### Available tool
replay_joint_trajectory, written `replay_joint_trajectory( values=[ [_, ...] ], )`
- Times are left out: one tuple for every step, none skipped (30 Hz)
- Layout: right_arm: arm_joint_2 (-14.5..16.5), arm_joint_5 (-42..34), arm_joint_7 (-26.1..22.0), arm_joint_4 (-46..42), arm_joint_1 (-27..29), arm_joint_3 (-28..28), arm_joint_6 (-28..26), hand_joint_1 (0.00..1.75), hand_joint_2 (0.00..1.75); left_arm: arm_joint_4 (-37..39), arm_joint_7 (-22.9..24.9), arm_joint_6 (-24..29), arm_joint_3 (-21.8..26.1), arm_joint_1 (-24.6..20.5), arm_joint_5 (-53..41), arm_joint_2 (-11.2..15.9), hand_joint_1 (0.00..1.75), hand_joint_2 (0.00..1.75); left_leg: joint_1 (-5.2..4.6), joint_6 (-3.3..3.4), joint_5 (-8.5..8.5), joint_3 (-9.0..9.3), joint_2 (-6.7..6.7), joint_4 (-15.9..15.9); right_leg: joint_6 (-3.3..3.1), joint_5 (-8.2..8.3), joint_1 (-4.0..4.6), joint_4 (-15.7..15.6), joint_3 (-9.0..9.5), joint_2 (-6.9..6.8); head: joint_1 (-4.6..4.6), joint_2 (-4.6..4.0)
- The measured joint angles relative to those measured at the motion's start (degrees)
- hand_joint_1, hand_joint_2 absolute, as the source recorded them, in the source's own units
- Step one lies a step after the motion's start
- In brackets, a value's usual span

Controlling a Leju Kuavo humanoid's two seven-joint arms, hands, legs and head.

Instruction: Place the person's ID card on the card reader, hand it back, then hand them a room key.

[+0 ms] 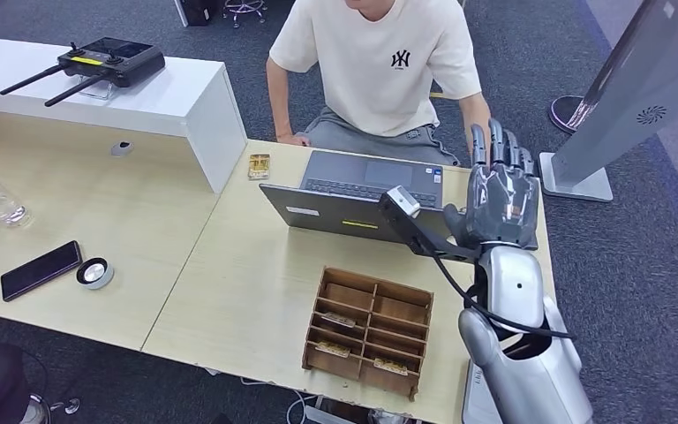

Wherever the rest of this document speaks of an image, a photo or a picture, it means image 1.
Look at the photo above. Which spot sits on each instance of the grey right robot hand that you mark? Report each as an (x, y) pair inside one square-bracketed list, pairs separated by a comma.
[(500, 210)]

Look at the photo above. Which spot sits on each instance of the person's right hand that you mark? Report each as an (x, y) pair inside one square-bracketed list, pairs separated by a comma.
[(293, 140)]

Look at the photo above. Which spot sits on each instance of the person's right forearm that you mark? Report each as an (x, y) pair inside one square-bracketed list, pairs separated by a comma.
[(280, 99)]

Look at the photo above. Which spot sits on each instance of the person's left forearm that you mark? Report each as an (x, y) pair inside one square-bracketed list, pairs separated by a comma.
[(478, 114)]

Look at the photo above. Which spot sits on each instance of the person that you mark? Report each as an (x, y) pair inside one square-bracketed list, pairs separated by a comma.
[(374, 76)]

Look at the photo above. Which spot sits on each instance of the wooden card organizer box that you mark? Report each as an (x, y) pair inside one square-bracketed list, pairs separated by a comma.
[(368, 304)]

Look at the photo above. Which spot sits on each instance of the gold patterned key card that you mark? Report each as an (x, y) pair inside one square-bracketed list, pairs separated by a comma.
[(332, 350), (338, 320), (390, 367)]

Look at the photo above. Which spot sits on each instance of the grey laptop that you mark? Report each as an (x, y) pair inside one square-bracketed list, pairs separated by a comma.
[(327, 213)]

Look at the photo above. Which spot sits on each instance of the round chrome stand base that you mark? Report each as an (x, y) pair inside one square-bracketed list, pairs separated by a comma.
[(564, 114)]

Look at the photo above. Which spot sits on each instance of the yellow floor tape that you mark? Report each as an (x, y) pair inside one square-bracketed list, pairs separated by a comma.
[(435, 95)]

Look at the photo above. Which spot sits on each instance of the chrome chair base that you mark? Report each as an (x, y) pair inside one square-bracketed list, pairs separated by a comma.
[(38, 412), (244, 7)]

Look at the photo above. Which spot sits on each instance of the white desk riser shelf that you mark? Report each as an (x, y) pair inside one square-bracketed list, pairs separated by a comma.
[(158, 93)]

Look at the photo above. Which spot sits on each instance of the black computer case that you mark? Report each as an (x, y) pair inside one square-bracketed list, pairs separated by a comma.
[(195, 10)]

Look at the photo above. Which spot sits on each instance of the silver kiosk display stand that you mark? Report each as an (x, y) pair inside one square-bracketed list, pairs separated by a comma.
[(631, 93)]

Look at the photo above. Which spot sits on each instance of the white box device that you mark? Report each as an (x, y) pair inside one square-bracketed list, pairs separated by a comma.
[(472, 398)]

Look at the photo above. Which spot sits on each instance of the black remote controller with antennas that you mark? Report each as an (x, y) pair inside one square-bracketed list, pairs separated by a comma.
[(111, 61)]

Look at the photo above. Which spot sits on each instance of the clear acrylic stand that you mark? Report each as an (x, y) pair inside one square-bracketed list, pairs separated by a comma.
[(98, 90)]

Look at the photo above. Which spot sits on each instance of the round white silver disc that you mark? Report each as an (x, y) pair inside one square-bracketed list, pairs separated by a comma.
[(94, 274)]

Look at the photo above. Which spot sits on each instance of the black smartphone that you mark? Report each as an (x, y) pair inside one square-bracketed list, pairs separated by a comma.
[(41, 271)]

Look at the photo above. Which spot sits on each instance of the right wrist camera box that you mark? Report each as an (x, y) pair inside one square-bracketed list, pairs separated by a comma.
[(402, 202)]

